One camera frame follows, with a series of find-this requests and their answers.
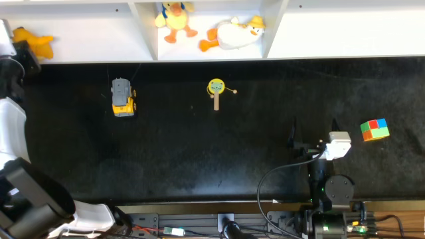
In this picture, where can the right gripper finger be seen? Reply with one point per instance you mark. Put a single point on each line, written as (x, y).
(335, 127)
(292, 139)

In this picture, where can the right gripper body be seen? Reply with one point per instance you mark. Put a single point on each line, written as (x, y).
(307, 149)

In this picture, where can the many-coloured puzzle cube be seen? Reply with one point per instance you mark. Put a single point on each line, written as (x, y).
(375, 130)

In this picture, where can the yellow rattle drum toy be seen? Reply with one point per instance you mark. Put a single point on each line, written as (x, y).
(216, 87)

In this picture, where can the grey and yellow toy truck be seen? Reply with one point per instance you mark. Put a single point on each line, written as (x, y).
(122, 96)

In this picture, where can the yellow rubber duck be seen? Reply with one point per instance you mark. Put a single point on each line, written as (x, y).
(38, 44)

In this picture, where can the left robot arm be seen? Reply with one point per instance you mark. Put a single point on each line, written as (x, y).
(11, 132)

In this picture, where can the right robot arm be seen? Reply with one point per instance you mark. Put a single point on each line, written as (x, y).
(338, 189)

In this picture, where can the white plush duck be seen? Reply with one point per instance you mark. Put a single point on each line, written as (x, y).
(237, 34)

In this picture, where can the yellow plush duck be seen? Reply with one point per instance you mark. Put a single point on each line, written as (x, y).
(176, 20)

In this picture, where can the white shelf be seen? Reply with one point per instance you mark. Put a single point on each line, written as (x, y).
(99, 36)

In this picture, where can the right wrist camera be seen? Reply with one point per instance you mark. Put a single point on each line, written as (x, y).
(338, 144)

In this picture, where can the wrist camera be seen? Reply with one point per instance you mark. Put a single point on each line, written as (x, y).
(5, 40)
(338, 144)

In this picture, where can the mounting rail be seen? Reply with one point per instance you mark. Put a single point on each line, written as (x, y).
(199, 225)

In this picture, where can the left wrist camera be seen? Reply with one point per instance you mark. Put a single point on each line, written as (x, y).
(5, 40)

